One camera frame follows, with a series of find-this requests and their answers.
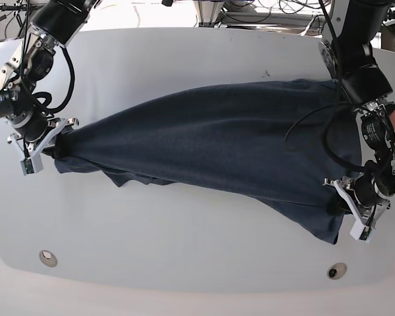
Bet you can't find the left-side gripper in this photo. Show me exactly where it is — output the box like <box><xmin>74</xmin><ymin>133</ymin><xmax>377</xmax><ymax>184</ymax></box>
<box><xmin>323</xmin><ymin>176</ymin><xmax>390</xmax><ymax>241</ymax></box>

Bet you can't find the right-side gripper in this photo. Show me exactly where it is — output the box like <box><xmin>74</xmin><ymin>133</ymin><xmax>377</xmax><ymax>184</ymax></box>
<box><xmin>7</xmin><ymin>117</ymin><xmax>79</xmax><ymax>163</ymax></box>

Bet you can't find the dark blue T-shirt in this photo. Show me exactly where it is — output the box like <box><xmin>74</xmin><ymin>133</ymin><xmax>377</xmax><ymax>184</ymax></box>
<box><xmin>54</xmin><ymin>80</ymin><xmax>361</xmax><ymax>244</ymax></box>

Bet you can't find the left-side robot arm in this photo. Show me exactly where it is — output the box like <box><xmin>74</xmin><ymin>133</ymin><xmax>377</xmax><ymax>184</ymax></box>
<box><xmin>319</xmin><ymin>1</ymin><xmax>395</xmax><ymax>242</ymax></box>

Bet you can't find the right-side robot arm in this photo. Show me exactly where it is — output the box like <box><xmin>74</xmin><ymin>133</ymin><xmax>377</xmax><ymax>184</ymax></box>
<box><xmin>0</xmin><ymin>1</ymin><xmax>99</xmax><ymax>174</ymax></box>

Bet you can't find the right table grommet hole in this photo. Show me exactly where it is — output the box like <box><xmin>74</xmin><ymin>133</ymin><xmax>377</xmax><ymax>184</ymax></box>
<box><xmin>327</xmin><ymin>263</ymin><xmax>347</xmax><ymax>280</ymax></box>

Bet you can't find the table grommet hole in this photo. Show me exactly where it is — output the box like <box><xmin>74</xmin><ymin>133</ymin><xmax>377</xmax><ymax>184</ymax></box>
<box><xmin>39</xmin><ymin>250</ymin><xmax>58</xmax><ymax>268</ymax></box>
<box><xmin>327</xmin><ymin>263</ymin><xmax>347</xmax><ymax>280</ymax></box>

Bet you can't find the left table grommet hole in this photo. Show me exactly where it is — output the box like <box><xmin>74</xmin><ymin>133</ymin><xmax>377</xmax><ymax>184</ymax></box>
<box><xmin>39</xmin><ymin>250</ymin><xmax>58</xmax><ymax>268</ymax></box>

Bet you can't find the black tripod stand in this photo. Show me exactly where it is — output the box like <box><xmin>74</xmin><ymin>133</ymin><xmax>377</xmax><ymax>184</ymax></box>
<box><xmin>0</xmin><ymin>1</ymin><xmax>48</xmax><ymax>41</ymax></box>

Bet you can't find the grey table leg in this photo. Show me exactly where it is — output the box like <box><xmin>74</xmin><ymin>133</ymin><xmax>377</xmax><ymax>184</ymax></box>
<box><xmin>380</xmin><ymin>26</ymin><xmax>395</xmax><ymax>52</ymax></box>

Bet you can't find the right-side wrist camera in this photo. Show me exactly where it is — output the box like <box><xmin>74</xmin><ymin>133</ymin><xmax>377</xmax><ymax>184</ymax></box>
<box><xmin>20</xmin><ymin>156</ymin><xmax>43</xmax><ymax>176</ymax></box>

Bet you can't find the left-side wrist camera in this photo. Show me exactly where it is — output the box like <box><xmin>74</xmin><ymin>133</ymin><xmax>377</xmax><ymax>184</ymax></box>
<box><xmin>359</xmin><ymin>227</ymin><xmax>375</xmax><ymax>243</ymax></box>

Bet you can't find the left-side arm black cable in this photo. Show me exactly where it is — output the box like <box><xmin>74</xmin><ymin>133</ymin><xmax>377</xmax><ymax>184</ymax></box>
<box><xmin>284</xmin><ymin>78</ymin><xmax>366</xmax><ymax>172</ymax></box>

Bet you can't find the right-side arm black cable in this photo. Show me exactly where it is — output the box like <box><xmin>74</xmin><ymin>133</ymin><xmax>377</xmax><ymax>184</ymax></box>
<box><xmin>29</xmin><ymin>45</ymin><xmax>76</xmax><ymax>116</ymax></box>

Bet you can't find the metal frame post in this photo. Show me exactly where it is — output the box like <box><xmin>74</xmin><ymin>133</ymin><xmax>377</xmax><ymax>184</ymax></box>
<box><xmin>194</xmin><ymin>1</ymin><xmax>224</xmax><ymax>28</ymax></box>

